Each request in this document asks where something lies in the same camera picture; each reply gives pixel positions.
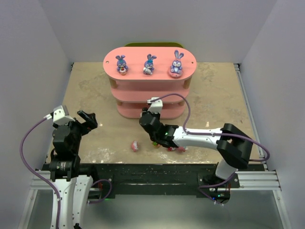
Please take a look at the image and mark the round pink flower toy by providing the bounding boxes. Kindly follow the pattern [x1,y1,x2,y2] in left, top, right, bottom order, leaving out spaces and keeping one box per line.
[152,142,161,148]

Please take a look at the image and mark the red pink cake toy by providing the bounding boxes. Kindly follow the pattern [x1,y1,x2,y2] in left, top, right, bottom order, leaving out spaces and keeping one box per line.
[167,147,176,151]

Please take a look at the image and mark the purple bunny with bottle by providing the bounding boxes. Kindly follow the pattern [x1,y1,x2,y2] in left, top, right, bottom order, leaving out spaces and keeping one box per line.
[143,54,157,75]

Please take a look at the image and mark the purple bunny with cupcake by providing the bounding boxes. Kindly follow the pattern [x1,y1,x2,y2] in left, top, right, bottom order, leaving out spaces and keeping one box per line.
[115,55,129,75]

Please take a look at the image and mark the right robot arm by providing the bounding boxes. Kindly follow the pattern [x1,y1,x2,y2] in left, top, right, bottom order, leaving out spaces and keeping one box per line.
[139,108,253,180]

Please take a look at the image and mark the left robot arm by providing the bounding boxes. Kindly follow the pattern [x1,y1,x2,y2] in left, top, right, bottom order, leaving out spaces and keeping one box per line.
[49,108,98,229]

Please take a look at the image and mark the pink three-tier shelf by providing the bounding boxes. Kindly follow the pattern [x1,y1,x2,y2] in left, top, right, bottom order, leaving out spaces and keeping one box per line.
[103,47,196,119]

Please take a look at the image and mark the green board behind shelf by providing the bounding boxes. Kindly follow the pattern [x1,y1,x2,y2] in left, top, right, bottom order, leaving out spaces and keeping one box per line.
[125,42,183,48]

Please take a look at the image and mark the pink white lying toy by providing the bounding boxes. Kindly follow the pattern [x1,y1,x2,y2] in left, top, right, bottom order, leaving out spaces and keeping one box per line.
[131,141,139,152]

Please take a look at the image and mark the pink pig toy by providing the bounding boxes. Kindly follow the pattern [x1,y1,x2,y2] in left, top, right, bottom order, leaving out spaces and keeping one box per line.
[176,146,187,153]

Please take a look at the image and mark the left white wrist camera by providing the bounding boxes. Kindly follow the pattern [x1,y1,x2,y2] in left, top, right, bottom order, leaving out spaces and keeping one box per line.
[44,105,75,125]

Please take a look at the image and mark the black base frame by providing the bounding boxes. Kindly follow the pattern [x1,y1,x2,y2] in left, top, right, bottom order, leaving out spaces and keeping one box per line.
[40,163,265,200]

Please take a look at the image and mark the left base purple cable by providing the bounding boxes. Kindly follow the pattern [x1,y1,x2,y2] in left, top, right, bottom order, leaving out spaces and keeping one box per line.
[87,179,112,205]

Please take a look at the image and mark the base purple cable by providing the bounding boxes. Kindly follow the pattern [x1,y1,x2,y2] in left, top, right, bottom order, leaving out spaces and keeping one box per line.
[87,179,112,205]
[198,173,239,206]

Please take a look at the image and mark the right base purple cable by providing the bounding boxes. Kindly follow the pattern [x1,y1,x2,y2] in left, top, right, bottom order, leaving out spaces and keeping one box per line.
[198,173,239,206]

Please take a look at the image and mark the aluminium rail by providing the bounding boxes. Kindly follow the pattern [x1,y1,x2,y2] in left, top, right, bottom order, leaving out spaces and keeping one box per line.
[30,171,281,191]

